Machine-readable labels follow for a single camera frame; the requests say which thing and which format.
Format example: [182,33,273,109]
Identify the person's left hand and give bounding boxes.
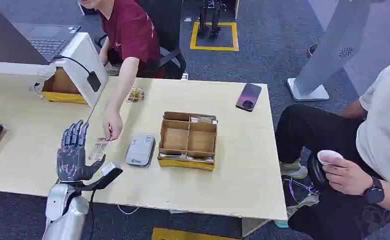
[322,155,375,197]
[102,104,125,143]

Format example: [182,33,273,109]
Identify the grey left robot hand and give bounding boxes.
[56,119,107,184]

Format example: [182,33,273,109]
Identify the black and white hand controller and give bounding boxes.
[307,149,346,192]

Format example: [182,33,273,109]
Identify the clear sleeved card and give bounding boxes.
[88,136,112,162]

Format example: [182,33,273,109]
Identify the black wristwatch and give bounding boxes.
[363,176,386,205]

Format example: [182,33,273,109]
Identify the wrapped card packet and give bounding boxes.
[126,87,145,104]

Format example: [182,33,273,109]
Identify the grey card reader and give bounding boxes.
[125,133,156,168]

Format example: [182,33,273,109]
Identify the pale sports shoe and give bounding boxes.
[285,193,320,218]
[279,159,309,181]

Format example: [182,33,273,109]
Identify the person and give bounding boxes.
[78,0,162,73]
[275,57,390,240]

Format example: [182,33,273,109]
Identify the cardboard box with yellow edge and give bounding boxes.
[41,67,88,106]

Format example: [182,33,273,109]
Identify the wooden divided card box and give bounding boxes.
[157,111,218,172]

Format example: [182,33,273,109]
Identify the card stack in box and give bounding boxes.
[189,115,218,125]
[158,152,215,166]

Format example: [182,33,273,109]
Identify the black office chair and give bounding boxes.
[95,0,187,80]

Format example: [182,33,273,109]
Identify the white desk leg panel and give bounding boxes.
[241,217,272,238]

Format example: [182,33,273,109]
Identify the dark laptop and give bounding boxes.
[0,0,81,66]

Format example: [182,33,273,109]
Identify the purple smartphone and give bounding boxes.
[235,82,263,113]

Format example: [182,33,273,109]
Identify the white floor stand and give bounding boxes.
[286,0,374,102]

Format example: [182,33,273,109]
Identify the yellow floor tape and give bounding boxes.
[151,227,241,240]

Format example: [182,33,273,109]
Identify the black standing robot legs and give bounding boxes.
[196,0,228,40]

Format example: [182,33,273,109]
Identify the black power adapter with cable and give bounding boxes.
[53,55,102,93]

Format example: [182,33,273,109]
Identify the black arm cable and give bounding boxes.
[88,188,97,240]

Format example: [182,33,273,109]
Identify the thin white cable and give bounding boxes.
[116,204,140,216]

